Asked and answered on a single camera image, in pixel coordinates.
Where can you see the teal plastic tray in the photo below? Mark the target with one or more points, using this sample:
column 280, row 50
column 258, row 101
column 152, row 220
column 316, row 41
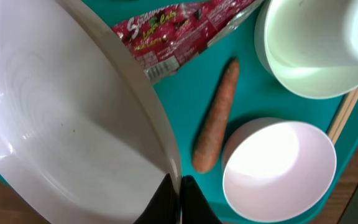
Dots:
column 186, row 94

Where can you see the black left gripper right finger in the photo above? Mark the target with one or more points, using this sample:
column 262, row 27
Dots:
column 195, row 208

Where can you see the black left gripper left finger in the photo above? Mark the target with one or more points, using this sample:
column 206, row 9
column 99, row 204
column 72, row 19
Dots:
column 163, row 207

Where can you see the red snack wrapper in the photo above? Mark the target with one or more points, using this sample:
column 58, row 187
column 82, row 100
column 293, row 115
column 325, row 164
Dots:
column 163, row 40

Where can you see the left wooden chopstick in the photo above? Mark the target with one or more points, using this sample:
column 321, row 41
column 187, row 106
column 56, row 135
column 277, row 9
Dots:
column 340, row 116

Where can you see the right wooden chopstick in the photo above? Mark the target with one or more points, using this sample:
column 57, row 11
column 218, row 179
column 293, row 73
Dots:
column 348, row 116

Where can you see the large white plate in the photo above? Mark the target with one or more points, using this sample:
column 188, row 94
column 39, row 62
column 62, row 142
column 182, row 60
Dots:
column 84, row 137

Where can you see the wooden chopstick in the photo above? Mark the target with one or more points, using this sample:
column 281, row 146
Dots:
column 340, row 116
column 348, row 116

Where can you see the orange carrot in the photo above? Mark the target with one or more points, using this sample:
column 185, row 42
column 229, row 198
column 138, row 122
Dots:
column 209, row 143

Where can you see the white bowl with cup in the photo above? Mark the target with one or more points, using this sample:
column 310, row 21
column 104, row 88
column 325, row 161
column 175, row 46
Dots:
column 302, row 43

